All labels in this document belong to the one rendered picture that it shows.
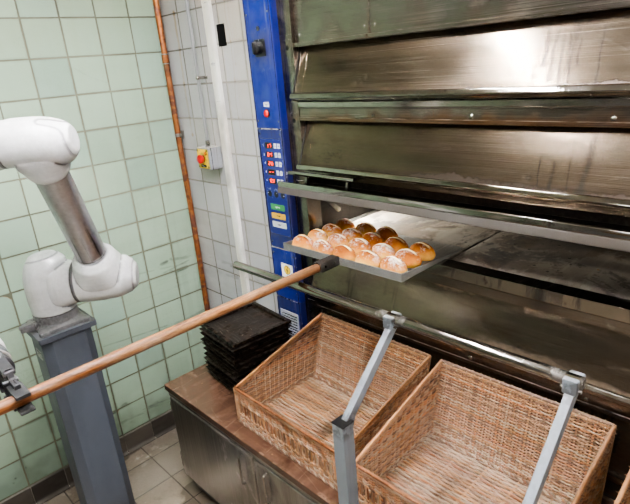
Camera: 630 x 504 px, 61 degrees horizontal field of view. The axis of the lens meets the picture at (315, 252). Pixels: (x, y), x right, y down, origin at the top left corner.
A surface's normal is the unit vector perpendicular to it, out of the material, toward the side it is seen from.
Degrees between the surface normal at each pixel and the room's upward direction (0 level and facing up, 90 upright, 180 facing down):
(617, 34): 70
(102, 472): 90
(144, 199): 90
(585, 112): 90
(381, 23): 90
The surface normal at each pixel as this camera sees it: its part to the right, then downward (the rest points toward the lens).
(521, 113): -0.71, 0.29
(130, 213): 0.69, 0.19
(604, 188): -0.70, -0.05
